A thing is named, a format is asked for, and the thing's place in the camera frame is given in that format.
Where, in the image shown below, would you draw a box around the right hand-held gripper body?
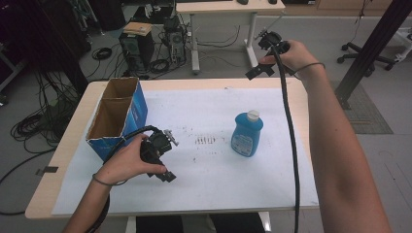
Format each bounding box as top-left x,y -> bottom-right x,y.
257,30 -> 292,56

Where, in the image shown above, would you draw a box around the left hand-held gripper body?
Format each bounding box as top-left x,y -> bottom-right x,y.
139,126 -> 180,167

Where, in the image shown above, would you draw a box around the blue cardboard box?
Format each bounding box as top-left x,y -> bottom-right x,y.
85,76 -> 149,162

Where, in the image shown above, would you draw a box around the blue bottle with white cap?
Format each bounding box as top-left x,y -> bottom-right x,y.
230,110 -> 264,158

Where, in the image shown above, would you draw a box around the person's left hand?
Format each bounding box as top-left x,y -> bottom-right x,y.
92,133 -> 168,186

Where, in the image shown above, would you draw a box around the person's right hand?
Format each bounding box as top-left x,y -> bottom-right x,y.
258,39 -> 321,81

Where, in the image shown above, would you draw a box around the white paper sheet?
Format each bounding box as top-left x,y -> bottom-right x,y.
51,87 -> 320,216

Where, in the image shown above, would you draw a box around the black band on right wrist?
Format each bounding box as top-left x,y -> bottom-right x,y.
292,61 -> 326,78

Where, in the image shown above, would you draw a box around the black band on wrist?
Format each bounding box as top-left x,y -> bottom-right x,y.
91,173 -> 129,187
292,61 -> 326,78

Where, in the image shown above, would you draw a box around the person's black clothing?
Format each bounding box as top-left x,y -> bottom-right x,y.
135,213 -> 266,233

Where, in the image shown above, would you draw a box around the black band on left wrist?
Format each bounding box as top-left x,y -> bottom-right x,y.
91,173 -> 129,187

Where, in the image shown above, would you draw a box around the white desk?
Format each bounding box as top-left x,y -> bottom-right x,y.
175,0 -> 287,76

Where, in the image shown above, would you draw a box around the black office chair base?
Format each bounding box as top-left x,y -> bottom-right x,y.
336,41 -> 398,78

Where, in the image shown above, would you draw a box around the open computer tower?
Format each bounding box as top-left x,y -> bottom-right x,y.
163,17 -> 188,65

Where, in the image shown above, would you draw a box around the black computer tower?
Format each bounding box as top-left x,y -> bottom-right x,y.
119,29 -> 155,71

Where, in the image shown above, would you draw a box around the black tape piece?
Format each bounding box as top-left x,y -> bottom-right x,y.
35,165 -> 59,178

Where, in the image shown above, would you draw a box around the grey floor mat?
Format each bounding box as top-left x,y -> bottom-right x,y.
329,81 -> 395,135

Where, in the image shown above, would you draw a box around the flat brown cardboard box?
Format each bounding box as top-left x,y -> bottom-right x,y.
122,21 -> 154,37

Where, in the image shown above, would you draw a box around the dark curtain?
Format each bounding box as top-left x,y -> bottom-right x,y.
0,0 -> 93,95

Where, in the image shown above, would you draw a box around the left hand-held gripper black cable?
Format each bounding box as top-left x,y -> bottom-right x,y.
85,125 -> 161,233

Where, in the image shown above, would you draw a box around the hand-held gripper black cable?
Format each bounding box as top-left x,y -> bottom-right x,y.
271,47 -> 301,233
85,125 -> 161,233

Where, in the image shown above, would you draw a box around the loose black floor cables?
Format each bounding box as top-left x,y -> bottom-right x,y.
196,24 -> 243,64

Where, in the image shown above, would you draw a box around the right hand-held gripper black cable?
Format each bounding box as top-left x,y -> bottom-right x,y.
271,47 -> 301,233

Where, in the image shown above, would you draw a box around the black metal stand post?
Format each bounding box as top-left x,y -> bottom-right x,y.
334,0 -> 412,110

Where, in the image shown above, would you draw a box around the small coil of black cable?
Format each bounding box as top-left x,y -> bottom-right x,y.
91,47 -> 113,61

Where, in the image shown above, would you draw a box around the white metal frame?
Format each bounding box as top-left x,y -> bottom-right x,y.
393,26 -> 412,64

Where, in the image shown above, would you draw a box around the large bundle of black cables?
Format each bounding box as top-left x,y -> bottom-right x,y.
0,70 -> 83,216

